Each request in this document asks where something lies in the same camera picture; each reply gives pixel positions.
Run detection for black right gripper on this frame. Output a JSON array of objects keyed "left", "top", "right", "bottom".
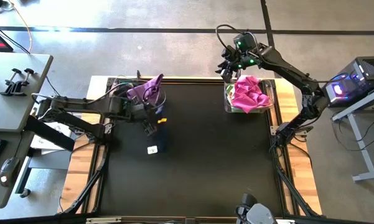
[{"left": 215, "top": 45, "right": 259, "bottom": 84}]

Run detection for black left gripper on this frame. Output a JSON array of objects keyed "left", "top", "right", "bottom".
[{"left": 130, "top": 101, "right": 158, "bottom": 137}]

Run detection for navy towel with white tag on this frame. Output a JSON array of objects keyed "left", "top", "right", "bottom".
[{"left": 146, "top": 104, "right": 169, "bottom": 156}]

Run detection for green towel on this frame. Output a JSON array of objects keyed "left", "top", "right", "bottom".
[{"left": 225, "top": 83, "right": 237, "bottom": 113}]

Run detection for pink towel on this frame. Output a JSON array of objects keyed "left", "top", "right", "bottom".
[{"left": 230, "top": 75, "right": 272, "bottom": 114}]

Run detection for purple towel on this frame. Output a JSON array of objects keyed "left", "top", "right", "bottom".
[{"left": 126, "top": 73, "right": 165, "bottom": 106}]

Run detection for clear plastic basket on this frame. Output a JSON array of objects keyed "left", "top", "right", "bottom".
[
  {"left": 223, "top": 77, "right": 274, "bottom": 114},
  {"left": 107, "top": 76, "right": 167, "bottom": 110}
]

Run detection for black desk support beam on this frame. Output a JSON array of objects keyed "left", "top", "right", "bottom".
[{"left": 24, "top": 114, "right": 75, "bottom": 152}]

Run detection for white paper sheets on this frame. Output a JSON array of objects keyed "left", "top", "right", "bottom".
[{"left": 29, "top": 113, "right": 75, "bottom": 156}]

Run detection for black screw clamp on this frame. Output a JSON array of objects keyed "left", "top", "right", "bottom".
[
  {"left": 7, "top": 67, "right": 35, "bottom": 97},
  {"left": 0, "top": 67, "right": 23, "bottom": 96}
]

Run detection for computer tower with coloured lights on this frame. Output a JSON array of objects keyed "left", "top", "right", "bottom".
[{"left": 322, "top": 55, "right": 374, "bottom": 108}]

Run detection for grey side desk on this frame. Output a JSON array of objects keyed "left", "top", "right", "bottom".
[{"left": 0, "top": 52, "right": 54, "bottom": 209}]

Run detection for black computer mouse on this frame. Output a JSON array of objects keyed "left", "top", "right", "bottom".
[{"left": 0, "top": 157, "right": 21, "bottom": 188}]

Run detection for black aluminium table frame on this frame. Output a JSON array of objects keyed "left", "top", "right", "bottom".
[{"left": 57, "top": 76, "right": 323, "bottom": 224}]

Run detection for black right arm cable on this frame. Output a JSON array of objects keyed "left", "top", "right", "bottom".
[{"left": 216, "top": 24, "right": 259, "bottom": 54}]

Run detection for white metal desk frame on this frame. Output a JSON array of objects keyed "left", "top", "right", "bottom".
[{"left": 332, "top": 86, "right": 374, "bottom": 183}]

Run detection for orange cable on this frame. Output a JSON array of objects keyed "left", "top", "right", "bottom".
[{"left": 6, "top": 0, "right": 34, "bottom": 54}]

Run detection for thin black cable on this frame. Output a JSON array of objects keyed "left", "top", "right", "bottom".
[{"left": 0, "top": 22, "right": 31, "bottom": 55}]

